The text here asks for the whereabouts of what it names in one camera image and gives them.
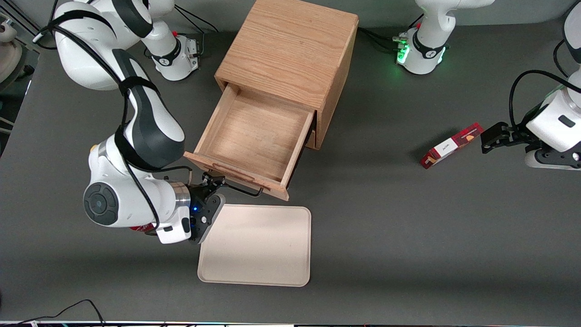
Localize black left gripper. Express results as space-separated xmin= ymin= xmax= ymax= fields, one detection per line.
xmin=481 ymin=119 xmax=542 ymax=154

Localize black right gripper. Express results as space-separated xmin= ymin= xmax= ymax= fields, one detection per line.
xmin=188 ymin=172 xmax=226 ymax=243

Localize black metal drawer handle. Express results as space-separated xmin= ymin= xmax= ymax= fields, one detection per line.
xmin=207 ymin=169 xmax=264 ymax=198

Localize wooden drawer with black handle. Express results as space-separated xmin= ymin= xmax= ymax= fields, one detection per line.
xmin=184 ymin=83 xmax=316 ymax=201

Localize wooden drawer cabinet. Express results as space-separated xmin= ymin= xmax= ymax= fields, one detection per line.
xmin=214 ymin=0 xmax=359 ymax=149

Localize red and white carton box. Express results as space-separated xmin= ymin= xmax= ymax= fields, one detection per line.
xmin=420 ymin=123 xmax=484 ymax=169

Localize beige rectangular tray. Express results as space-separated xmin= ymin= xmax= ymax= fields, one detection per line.
xmin=197 ymin=203 xmax=312 ymax=287

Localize beige round object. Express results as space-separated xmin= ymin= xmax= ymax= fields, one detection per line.
xmin=0 ymin=18 xmax=23 ymax=84

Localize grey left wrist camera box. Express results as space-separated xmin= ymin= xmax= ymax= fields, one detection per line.
xmin=525 ymin=149 xmax=581 ymax=170

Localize black cable on left wrist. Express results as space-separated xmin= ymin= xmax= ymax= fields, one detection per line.
xmin=508 ymin=69 xmax=581 ymax=132

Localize short black left arm cable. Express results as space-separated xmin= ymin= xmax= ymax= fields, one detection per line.
xmin=552 ymin=40 xmax=573 ymax=79

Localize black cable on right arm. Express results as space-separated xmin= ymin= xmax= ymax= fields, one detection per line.
xmin=34 ymin=11 xmax=194 ymax=237

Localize black cables at left base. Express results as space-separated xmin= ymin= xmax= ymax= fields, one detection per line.
xmin=358 ymin=26 xmax=410 ymax=54

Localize black cable at right base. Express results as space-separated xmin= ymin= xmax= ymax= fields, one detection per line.
xmin=174 ymin=5 xmax=219 ymax=34

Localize black cable at table edge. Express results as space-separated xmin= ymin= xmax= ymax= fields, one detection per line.
xmin=14 ymin=299 xmax=106 ymax=327

